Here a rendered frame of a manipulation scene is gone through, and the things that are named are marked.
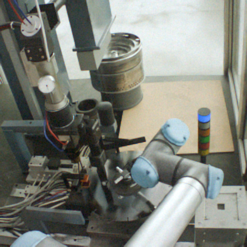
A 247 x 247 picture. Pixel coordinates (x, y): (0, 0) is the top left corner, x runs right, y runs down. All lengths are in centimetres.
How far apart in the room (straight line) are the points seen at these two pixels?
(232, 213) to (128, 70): 88
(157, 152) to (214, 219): 42
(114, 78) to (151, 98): 31
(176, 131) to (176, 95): 105
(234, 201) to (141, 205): 33
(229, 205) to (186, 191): 50
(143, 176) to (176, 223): 20
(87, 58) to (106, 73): 41
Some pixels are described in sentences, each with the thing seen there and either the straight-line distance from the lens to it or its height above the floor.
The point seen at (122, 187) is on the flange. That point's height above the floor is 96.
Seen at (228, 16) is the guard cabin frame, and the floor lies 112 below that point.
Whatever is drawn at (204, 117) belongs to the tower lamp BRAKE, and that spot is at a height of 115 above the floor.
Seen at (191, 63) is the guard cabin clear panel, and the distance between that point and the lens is 210.
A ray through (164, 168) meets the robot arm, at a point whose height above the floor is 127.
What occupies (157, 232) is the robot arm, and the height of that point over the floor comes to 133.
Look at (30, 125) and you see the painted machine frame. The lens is 143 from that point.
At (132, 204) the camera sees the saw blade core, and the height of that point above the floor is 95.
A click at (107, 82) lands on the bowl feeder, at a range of 170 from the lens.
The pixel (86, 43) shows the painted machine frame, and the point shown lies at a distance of 124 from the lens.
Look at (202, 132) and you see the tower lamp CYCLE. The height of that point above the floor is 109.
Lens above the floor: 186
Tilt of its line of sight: 39 degrees down
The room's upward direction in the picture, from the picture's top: 11 degrees counter-clockwise
